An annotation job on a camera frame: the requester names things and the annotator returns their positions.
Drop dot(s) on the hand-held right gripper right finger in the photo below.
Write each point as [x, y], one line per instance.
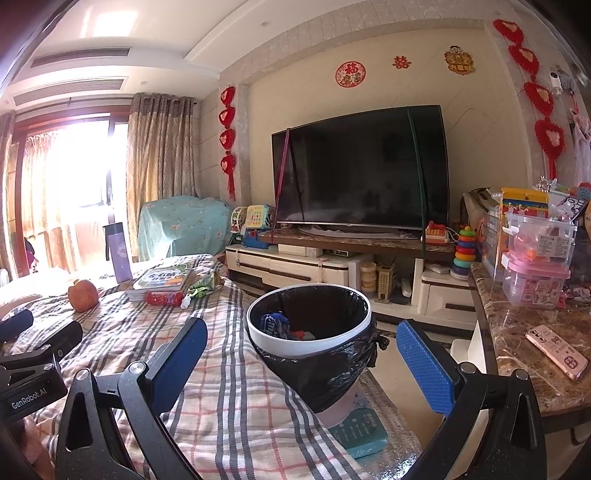
[425, 369]

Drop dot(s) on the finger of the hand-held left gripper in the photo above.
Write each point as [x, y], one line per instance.
[18, 323]
[60, 341]

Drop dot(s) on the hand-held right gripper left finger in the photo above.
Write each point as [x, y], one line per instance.
[184, 355]

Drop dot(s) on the blue snack packet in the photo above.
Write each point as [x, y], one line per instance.
[274, 325]

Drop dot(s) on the white bin with black liner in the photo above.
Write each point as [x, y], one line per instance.
[314, 369]

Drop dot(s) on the red wrapper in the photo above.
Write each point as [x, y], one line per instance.
[302, 334]

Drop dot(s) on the red apple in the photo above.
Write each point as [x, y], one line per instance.
[83, 295]

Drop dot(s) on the red sausage packet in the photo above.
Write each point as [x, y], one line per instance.
[164, 298]

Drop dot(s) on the green snack packet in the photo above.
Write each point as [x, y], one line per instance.
[207, 286]

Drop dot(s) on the green picture book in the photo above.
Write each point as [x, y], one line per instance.
[159, 279]

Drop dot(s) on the teal box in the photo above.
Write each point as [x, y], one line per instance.
[360, 429]

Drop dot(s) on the yellow tower toy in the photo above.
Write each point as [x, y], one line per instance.
[385, 284]

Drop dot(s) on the marble counter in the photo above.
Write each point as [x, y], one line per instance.
[521, 369]

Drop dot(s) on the purple water bottle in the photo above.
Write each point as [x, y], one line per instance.
[119, 254]

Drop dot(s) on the yellow lidded jar stack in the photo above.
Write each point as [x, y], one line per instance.
[368, 276]

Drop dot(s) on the rainbow stacking rings toy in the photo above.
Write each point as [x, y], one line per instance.
[461, 258]

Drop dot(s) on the sheer curtain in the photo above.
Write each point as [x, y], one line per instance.
[51, 207]

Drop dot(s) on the beige patterned curtain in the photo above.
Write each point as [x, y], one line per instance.
[161, 161]
[7, 198]

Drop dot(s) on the teal covered armchair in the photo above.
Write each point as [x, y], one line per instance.
[184, 226]

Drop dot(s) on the pink smartphone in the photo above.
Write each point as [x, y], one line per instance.
[554, 350]

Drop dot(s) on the red toy telephone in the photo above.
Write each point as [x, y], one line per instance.
[436, 233]

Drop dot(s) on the pink lidded plastic container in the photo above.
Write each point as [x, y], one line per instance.
[535, 281]

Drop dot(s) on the white television cabinet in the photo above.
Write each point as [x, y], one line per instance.
[300, 267]

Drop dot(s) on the brown paper bag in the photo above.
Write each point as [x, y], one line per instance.
[480, 205]

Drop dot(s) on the clear plastic container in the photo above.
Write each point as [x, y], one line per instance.
[540, 237]

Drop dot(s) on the yellow card package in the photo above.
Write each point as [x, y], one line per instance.
[524, 203]

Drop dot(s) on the black television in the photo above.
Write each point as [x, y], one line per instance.
[360, 170]

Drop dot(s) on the ceiling air vent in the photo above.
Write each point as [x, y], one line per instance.
[69, 91]
[81, 57]

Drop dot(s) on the round red paper-cut sticker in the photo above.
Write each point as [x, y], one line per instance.
[351, 74]

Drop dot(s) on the red character wall sticker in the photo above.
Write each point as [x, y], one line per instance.
[401, 62]

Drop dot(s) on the cartoon wall sticker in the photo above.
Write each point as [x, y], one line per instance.
[460, 61]

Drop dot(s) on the white security camera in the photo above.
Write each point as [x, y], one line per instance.
[555, 82]

